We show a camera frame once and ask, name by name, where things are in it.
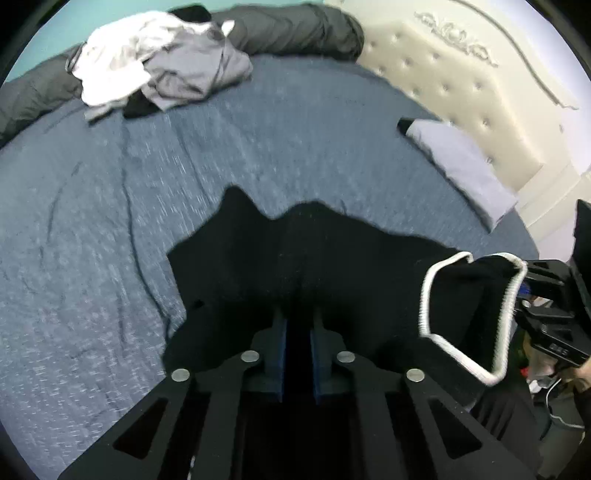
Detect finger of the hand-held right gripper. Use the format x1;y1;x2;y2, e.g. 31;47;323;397
526;261;573;289
516;300;578;330

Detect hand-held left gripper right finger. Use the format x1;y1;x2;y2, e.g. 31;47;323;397
310;307;539;480

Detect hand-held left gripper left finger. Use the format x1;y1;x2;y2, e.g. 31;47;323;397
58;307;288;480

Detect black shirt with white trim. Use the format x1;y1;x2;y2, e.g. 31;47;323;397
163;185;529;416

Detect person's right hand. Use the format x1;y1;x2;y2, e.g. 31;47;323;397
561;360;591;393

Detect folded pale cloth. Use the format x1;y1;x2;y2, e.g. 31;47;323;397
406;119;519;232

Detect blue speckled bedspread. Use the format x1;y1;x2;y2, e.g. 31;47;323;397
0;55;541;480

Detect cream tufted headboard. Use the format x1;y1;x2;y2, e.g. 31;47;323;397
323;0;591;232

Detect black garment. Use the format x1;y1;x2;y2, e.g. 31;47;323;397
122;90;162;120
173;4;213;24

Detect grey garment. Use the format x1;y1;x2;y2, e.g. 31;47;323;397
141;28;254;112

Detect dark grey duvet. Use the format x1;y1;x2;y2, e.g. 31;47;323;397
0;2;365;148

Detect white garment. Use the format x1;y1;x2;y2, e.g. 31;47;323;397
69;11;236;121

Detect white cable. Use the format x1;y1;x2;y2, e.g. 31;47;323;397
544;378;588;431

